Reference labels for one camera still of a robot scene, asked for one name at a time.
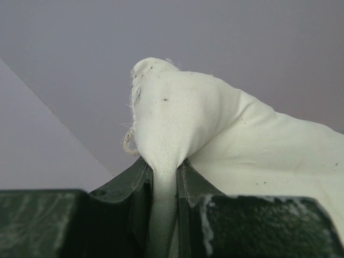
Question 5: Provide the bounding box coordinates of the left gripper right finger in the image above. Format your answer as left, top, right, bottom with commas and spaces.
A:
176, 161, 343, 257

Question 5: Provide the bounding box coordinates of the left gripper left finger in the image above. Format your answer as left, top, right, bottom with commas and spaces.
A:
1, 159, 153, 257

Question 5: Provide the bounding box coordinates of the white pillow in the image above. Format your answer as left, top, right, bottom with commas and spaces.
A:
123, 58, 343, 257

